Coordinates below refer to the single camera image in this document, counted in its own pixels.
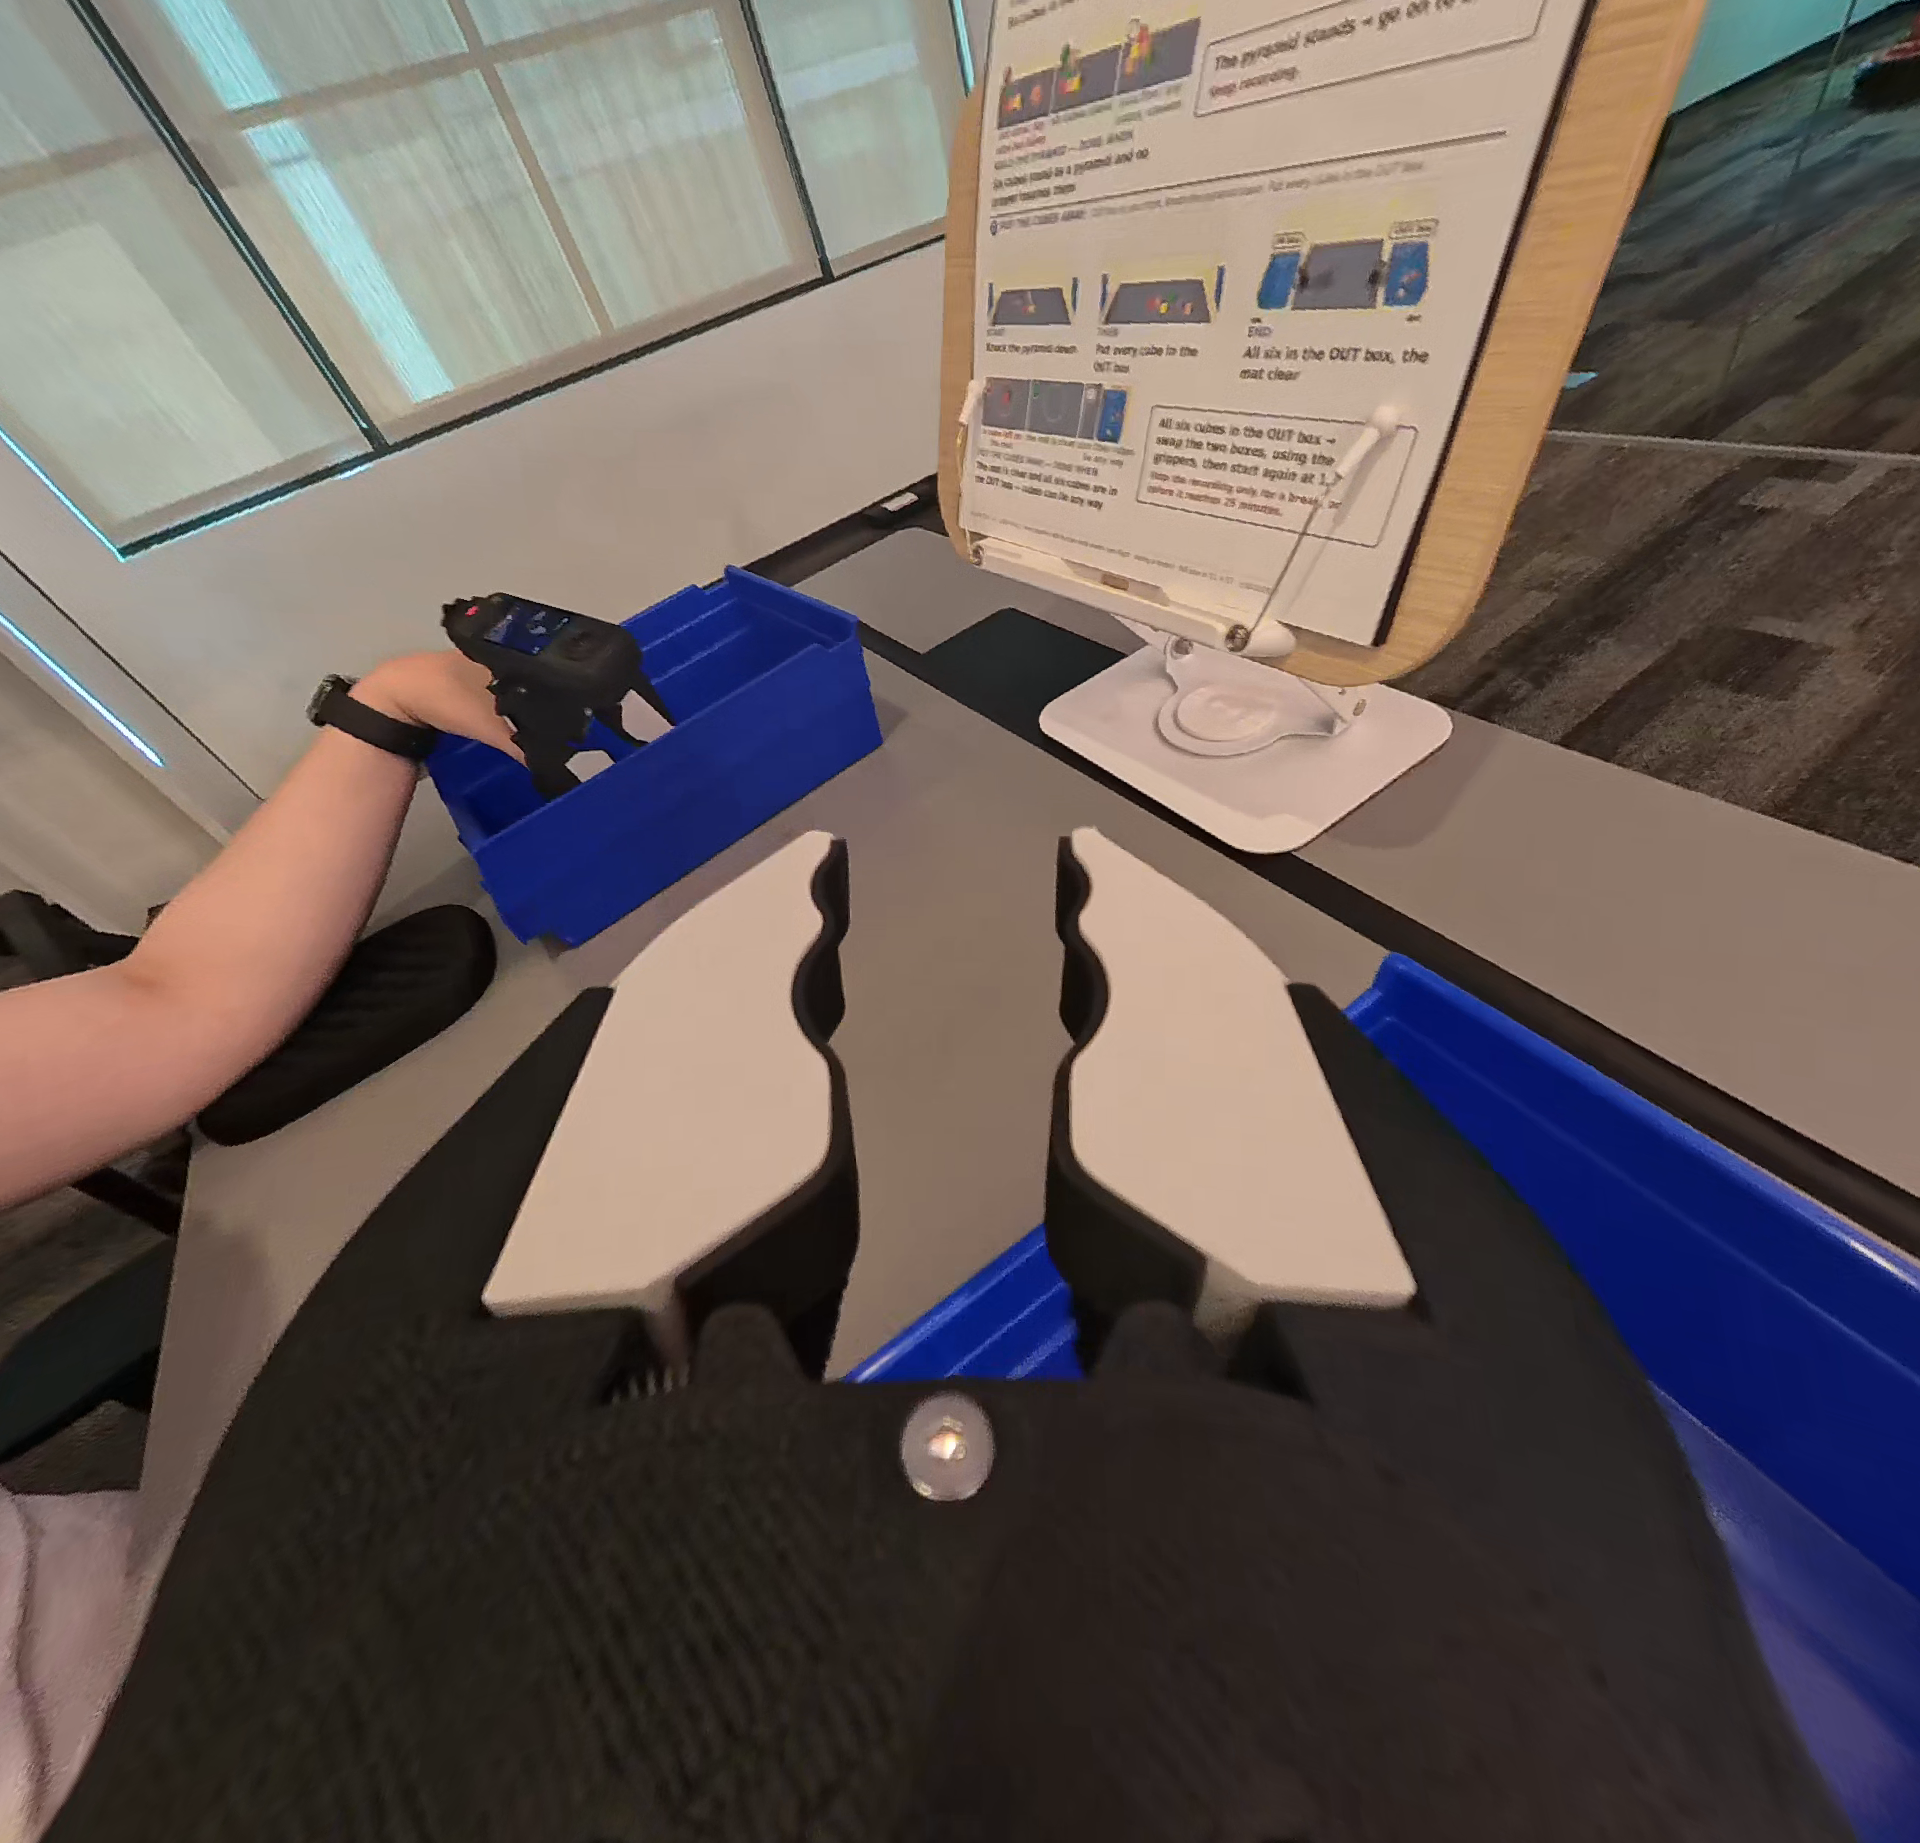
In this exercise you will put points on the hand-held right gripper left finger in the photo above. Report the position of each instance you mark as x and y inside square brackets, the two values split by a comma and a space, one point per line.
[678, 1123]

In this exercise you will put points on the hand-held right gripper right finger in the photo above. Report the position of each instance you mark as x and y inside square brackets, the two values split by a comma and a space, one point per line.
[1229, 1123]

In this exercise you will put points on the blue plastic bin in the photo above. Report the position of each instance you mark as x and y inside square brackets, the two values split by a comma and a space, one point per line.
[1723, 1275]
[706, 808]

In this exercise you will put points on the person's left forearm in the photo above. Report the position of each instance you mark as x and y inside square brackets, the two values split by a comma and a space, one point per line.
[180, 1003]

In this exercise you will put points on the person's left hand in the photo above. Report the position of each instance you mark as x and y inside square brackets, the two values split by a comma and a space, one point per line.
[435, 695]

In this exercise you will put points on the black wristwatch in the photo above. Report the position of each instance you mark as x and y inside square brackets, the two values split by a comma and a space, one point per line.
[374, 725]

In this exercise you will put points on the black padded wrist rest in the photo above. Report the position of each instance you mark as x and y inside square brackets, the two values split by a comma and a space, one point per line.
[347, 1031]

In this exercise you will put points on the large gridded window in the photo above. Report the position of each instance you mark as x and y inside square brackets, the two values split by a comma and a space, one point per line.
[374, 193]

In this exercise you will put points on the printed instruction sheet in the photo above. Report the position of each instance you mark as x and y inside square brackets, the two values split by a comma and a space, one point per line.
[1274, 296]

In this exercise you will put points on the person's pale clothing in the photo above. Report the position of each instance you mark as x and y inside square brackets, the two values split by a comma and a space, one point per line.
[54, 1663]

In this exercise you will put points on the red air mover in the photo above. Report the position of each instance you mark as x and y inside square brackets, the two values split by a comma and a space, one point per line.
[1889, 81]

